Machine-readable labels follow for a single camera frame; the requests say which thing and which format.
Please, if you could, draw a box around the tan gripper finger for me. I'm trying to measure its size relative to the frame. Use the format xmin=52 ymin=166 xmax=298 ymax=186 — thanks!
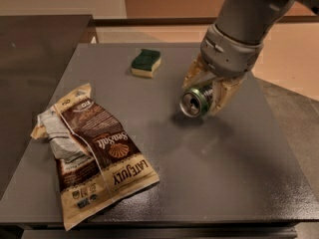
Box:
xmin=208 ymin=76 xmax=244 ymax=116
xmin=182 ymin=55 xmax=213 ymax=91

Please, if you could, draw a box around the green soda can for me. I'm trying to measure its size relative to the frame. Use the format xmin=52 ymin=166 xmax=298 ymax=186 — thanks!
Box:
xmin=179 ymin=84 xmax=213 ymax=118

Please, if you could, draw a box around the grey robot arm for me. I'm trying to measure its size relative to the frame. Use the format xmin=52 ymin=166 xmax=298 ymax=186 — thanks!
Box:
xmin=179 ymin=0 xmax=319 ymax=118

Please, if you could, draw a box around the green and yellow sponge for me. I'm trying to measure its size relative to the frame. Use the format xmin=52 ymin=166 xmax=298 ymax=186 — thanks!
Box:
xmin=131 ymin=49 xmax=161 ymax=78

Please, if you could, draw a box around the brown chip bag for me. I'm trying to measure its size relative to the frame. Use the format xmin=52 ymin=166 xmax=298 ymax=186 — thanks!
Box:
xmin=31 ymin=84 xmax=160 ymax=230

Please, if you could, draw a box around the dark side cabinet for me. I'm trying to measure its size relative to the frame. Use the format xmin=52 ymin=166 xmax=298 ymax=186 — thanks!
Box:
xmin=0 ymin=15 xmax=97 ymax=198

